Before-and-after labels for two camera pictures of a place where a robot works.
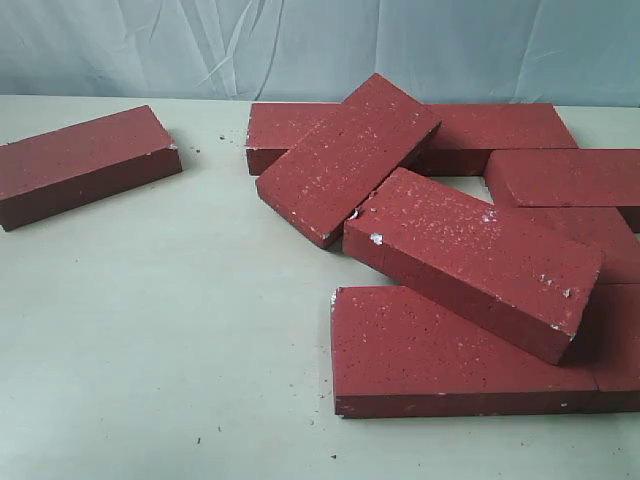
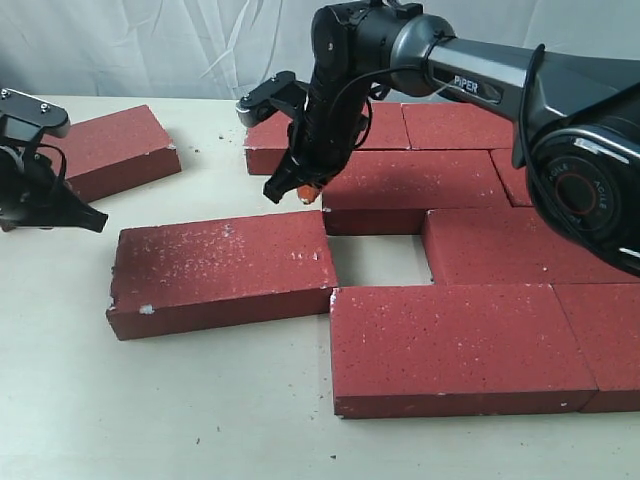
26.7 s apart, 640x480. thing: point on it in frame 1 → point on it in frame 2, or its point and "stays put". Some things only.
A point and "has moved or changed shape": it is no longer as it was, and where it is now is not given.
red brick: (324, 178) has moved or changed shape
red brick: (397, 355) stays put
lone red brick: (59, 171) stays put
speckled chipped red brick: (523, 282) → (196, 276)
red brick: (611, 330) stays put
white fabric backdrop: (504, 52) stays put
